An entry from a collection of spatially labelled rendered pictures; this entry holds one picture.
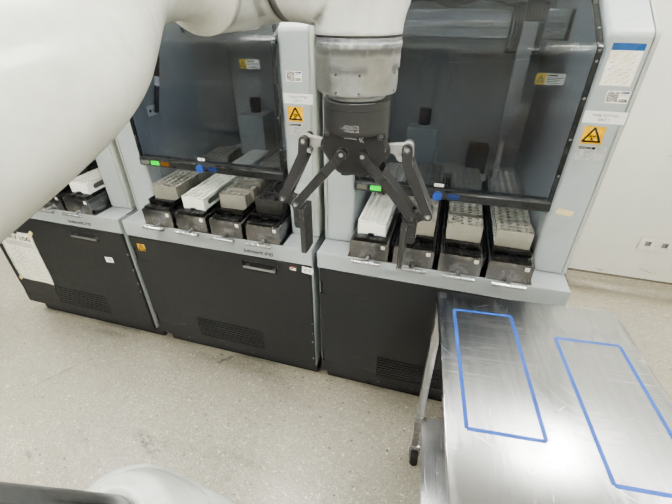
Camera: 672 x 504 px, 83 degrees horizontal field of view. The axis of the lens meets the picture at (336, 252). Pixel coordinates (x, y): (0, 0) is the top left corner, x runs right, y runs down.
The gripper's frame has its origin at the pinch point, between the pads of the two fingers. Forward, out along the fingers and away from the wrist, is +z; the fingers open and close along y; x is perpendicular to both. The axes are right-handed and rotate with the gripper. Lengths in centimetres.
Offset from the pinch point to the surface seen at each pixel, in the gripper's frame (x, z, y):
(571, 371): 23, 38, 44
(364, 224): 70, 35, -13
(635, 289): 185, 119, 136
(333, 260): 66, 49, -23
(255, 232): 66, 43, -53
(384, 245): 66, 40, -5
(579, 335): 36, 38, 48
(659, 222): 186, 73, 131
